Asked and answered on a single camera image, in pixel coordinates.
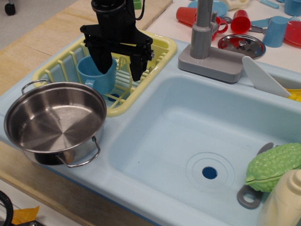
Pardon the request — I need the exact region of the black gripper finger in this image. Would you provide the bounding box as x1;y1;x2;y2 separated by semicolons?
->
88;47;112;73
130;55;148;81

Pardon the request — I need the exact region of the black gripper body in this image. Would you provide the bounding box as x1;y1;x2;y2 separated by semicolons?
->
80;9;154;60

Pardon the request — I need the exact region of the blue plastic cup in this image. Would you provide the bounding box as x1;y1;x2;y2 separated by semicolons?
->
77;56;117;94

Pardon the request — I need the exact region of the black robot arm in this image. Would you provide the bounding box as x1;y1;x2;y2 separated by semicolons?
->
80;0;154;81

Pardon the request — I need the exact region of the red cup left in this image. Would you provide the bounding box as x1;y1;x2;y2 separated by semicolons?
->
176;7;197;27

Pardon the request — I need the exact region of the stainless steel pot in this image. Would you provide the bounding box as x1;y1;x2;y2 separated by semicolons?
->
4;80;107;168

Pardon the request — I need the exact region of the red cup upright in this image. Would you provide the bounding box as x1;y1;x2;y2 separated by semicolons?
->
230;9;251;34

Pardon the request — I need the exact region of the steel pot lid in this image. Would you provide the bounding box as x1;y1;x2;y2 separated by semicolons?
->
218;34;266;59

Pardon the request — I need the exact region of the blue cup overturned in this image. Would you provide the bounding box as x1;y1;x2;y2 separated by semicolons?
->
262;16;289;48

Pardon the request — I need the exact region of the blue cup top right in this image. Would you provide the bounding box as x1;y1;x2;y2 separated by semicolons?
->
284;0;301;16

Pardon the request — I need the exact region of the green toy block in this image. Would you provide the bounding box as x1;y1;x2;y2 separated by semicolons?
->
133;0;142;10

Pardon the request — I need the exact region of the yellow dish rack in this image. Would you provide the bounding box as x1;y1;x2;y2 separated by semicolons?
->
32;32;177;117

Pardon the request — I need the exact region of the grey toy faucet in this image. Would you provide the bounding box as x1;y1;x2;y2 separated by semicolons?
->
178;0;244;84

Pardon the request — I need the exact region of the blue plate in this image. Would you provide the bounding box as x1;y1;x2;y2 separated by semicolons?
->
188;0;229;17

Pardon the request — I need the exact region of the light blue toy sink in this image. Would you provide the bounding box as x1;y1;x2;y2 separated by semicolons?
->
0;35;301;226

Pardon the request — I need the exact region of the black caster wheel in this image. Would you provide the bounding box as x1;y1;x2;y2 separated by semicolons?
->
4;0;16;16

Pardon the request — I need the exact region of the cream plastic item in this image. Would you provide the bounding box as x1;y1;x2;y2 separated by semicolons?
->
223;0;250;10

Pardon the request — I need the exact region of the white plastic spatula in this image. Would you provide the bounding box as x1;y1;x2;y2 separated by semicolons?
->
242;56;291;98

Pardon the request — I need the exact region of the yellow toy item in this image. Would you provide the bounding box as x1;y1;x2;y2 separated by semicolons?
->
286;89;301;102

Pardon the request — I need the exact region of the green bitter melon toy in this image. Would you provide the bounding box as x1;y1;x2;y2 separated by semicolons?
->
245;143;301;193

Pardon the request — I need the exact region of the orange tape piece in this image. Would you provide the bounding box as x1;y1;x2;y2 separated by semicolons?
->
12;206;40;225

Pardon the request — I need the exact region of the cream plastic bottle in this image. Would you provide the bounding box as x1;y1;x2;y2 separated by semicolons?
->
258;169;301;226

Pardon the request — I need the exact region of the red mug with handle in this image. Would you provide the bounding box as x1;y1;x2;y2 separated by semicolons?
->
212;17;229;40

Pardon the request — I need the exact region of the black cable hose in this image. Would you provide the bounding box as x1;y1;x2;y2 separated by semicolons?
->
0;190;14;226

